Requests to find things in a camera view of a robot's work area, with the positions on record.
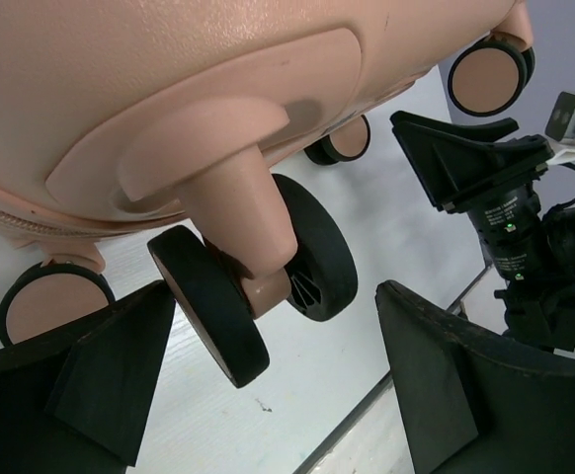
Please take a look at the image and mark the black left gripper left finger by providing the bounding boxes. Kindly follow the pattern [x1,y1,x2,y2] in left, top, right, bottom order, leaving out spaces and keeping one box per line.
[0,281,175,473]

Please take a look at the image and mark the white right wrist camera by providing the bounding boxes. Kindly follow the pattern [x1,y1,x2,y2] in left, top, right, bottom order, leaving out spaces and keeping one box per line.
[544,91,575,166]

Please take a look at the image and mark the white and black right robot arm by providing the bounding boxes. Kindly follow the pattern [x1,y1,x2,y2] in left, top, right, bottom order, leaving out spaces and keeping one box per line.
[390,112,575,352]

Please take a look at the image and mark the pink hard-shell suitcase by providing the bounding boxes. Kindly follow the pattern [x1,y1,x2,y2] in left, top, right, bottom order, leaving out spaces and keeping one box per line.
[0,1,534,387]

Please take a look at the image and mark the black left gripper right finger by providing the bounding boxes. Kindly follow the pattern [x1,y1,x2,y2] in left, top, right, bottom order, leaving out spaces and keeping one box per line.
[375,280,575,473]

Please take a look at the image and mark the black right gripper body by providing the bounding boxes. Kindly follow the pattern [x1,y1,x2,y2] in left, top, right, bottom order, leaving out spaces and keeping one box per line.
[390,112,553,213]

